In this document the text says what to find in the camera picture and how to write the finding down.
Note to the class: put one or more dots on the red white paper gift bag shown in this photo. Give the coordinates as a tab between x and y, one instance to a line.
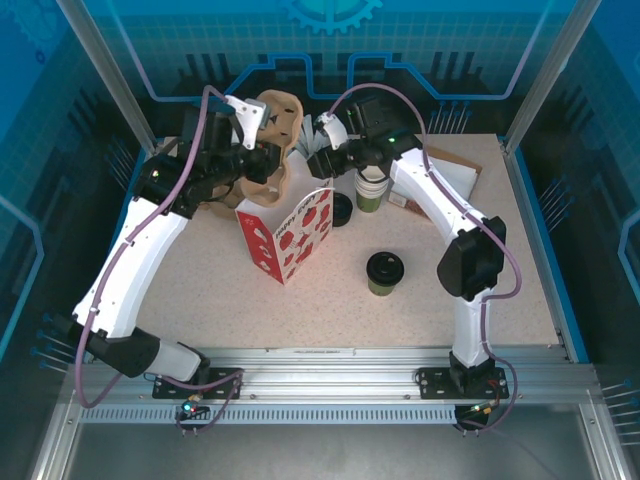
300	230

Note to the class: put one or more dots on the black plastic cup lid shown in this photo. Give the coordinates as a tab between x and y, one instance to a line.
385	265
345	223
345	220
345	205

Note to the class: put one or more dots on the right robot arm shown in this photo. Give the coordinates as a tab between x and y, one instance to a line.
465	330

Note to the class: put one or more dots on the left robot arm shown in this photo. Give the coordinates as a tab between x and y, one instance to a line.
135	270

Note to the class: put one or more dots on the aluminium frame post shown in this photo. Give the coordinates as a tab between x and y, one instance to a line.
545	70
107	75

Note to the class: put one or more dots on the aluminium mounting rail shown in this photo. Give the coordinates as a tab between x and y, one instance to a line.
325	375

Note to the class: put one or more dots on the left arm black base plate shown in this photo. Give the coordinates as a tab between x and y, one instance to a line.
220	385

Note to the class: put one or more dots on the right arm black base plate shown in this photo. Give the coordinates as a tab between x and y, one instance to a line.
435	382

